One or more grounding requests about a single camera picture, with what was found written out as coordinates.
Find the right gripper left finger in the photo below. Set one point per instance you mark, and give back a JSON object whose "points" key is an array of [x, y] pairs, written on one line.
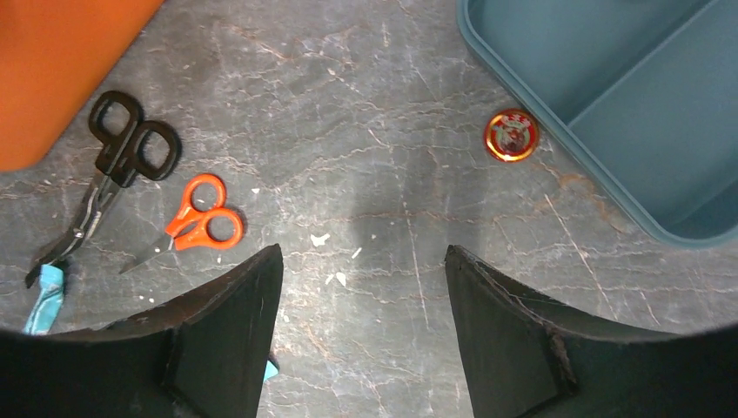
{"points": [[201, 354]]}

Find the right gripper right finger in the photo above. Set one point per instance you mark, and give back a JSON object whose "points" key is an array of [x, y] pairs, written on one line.
{"points": [[525, 354]]}

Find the orange handled scissors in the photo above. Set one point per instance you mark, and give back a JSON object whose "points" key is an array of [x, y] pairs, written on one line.
{"points": [[190, 226]]}

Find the teal scissor sheath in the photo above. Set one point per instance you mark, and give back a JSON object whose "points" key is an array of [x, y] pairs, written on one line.
{"points": [[49, 302]]}

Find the orange button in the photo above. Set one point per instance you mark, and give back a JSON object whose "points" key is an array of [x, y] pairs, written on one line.
{"points": [[511, 135]]}

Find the black handled scissors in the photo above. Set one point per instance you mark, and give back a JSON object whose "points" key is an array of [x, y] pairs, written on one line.
{"points": [[120, 160]]}

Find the teal divided tray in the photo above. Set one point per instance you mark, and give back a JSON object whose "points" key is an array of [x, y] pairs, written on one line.
{"points": [[643, 95]]}

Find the teal white tube packet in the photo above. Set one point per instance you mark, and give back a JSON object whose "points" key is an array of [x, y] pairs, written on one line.
{"points": [[271, 368]]}

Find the orange medicine kit box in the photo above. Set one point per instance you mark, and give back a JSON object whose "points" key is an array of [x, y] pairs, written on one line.
{"points": [[54, 54]]}

